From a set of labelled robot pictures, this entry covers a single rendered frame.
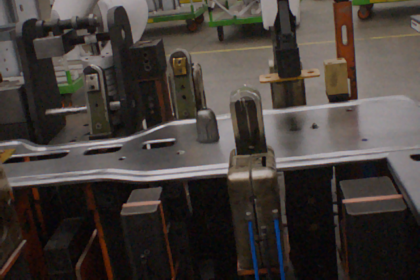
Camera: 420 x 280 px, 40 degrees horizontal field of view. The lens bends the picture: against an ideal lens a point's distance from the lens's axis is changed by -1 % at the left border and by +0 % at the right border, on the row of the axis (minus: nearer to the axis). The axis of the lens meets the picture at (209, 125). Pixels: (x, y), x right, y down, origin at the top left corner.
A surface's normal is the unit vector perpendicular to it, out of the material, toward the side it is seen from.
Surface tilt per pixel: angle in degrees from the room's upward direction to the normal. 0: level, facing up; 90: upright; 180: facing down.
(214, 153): 0
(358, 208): 0
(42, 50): 90
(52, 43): 90
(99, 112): 78
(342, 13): 90
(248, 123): 102
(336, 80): 90
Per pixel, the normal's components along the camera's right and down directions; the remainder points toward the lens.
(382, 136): -0.14, -0.94
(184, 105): -0.11, 0.12
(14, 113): -0.07, 0.32
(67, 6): -0.55, 0.09
